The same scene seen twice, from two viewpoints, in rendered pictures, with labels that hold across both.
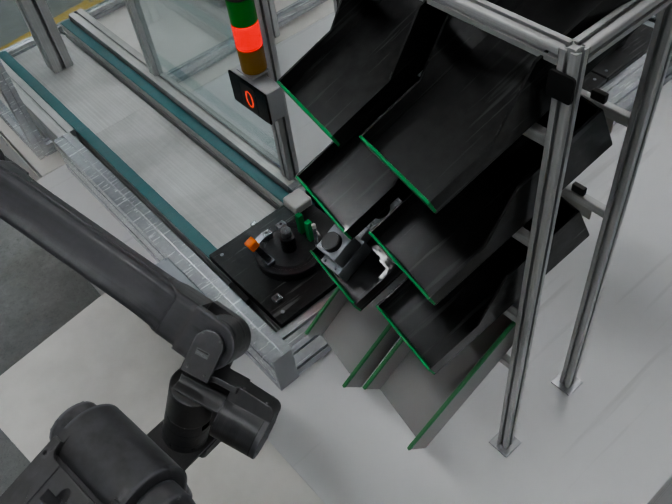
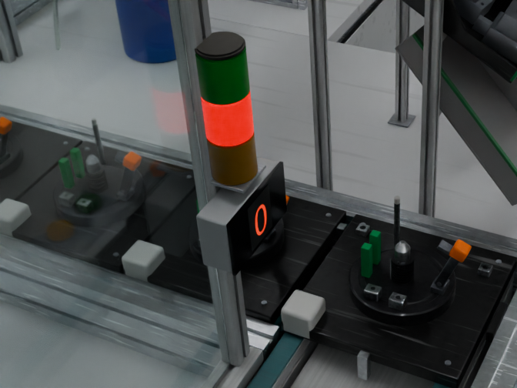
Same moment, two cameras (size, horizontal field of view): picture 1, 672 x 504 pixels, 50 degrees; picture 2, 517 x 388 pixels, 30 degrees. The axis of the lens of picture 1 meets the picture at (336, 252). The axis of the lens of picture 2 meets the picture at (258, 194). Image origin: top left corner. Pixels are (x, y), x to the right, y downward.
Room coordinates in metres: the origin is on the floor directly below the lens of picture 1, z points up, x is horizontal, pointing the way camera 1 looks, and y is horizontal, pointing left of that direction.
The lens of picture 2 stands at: (1.48, 0.87, 1.87)
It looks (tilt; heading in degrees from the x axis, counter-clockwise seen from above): 38 degrees down; 246
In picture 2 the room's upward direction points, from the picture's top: 6 degrees counter-clockwise
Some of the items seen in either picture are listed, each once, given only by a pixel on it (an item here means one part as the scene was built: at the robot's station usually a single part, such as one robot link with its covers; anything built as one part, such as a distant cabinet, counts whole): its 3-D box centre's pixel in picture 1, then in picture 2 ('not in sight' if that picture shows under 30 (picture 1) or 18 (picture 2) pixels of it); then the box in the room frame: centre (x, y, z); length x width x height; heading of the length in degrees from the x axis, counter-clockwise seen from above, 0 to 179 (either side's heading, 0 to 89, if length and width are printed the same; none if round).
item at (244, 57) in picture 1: (252, 56); (232, 152); (1.17, 0.10, 1.28); 0.05 x 0.05 x 0.05
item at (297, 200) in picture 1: (298, 204); (303, 314); (1.08, 0.06, 0.97); 0.05 x 0.05 x 0.04; 34
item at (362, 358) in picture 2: not in sight; (364, 365); (1.05, 0.16, 0.95); 0.01 x 0.01 x 0.04; 34
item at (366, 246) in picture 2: (300, 223); (366, 260); (0.98, 0.06, 1.01); 0.01 x 0.01 x 0.05; 34
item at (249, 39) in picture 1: (246, 33); (228, 112); (1.17, 0.10, 1.33); 0.05 x 0.05 x 0.05
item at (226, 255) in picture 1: (291, 256); (401, 292); (0.95, 0.09, 0.96); 0.24 x 0.24 x 0.02; 34
